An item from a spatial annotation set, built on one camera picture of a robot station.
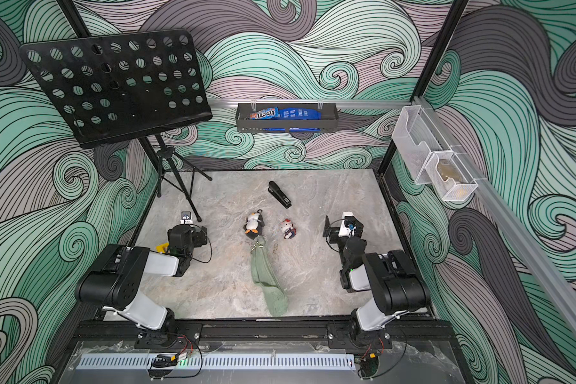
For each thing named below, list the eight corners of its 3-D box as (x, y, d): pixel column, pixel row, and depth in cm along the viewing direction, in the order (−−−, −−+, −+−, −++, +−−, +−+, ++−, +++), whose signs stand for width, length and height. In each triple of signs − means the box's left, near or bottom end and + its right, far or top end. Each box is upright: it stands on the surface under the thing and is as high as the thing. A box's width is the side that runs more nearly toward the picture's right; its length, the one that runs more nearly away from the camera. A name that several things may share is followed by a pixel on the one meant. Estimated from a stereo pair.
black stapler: (286, 209, 108) (286, 203, 104) (267, 189, 116) (266, 183, 112) (292, 205, 109) (292, 199, 106) (272, 186, 117) (272, 180, 114)
